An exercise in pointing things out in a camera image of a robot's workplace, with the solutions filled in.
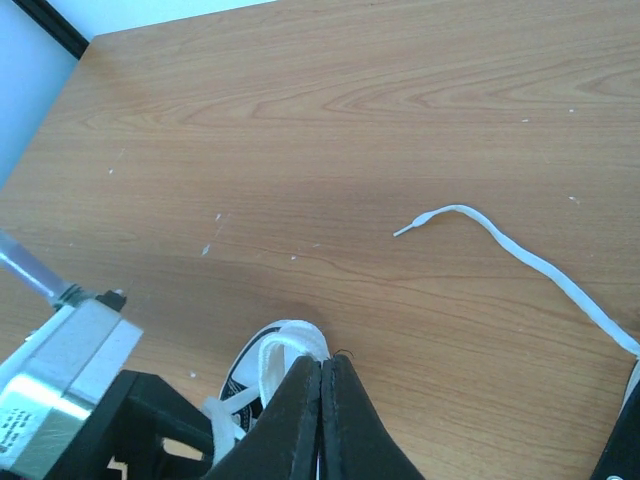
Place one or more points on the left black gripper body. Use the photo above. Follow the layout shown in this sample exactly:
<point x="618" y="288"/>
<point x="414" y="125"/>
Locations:
<point x="144" y="423"/>

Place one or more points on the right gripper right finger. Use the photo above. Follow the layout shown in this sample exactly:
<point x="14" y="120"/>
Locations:
<point x="354" y="442"/>

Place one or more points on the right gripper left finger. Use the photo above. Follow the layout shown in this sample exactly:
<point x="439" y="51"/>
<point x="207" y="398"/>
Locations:
<point x="284" y="441"/>

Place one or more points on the white lace of sneaker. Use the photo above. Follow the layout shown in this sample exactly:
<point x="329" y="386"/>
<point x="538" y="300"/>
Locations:
<point x="275" y="370"/>
<point x="570" y="288"/>

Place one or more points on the left black frame post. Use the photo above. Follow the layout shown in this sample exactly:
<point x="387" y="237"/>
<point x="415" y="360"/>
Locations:
<point x="56" y="25"/>

